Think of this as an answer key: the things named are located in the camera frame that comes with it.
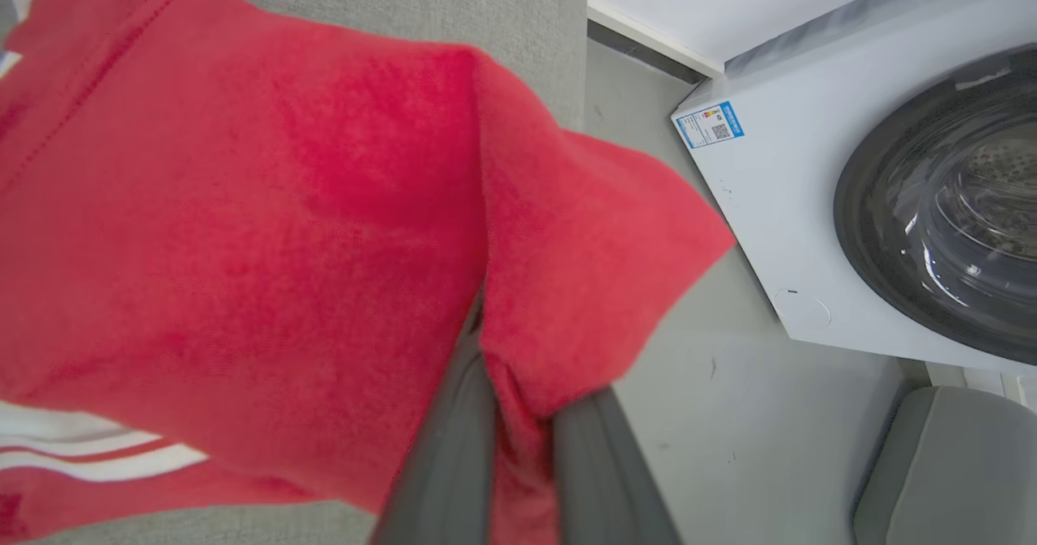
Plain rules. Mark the white washing machine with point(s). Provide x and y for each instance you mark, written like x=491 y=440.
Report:
x=786 y=205

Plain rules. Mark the dark round washing machine door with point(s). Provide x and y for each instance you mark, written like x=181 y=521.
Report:
x=956 y=205

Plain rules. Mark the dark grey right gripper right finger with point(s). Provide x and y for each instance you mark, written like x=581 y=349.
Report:
x=603 y=480

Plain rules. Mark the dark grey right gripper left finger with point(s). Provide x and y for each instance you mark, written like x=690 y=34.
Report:
x=445 y=464

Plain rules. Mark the red jersey with white trim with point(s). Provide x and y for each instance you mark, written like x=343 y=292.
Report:
x=243 y=245

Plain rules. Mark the blue energy label sticker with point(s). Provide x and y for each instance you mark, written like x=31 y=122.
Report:
x=710 y=125

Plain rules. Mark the light grey fabric sofa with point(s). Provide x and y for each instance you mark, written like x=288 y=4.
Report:
x=454 y=2

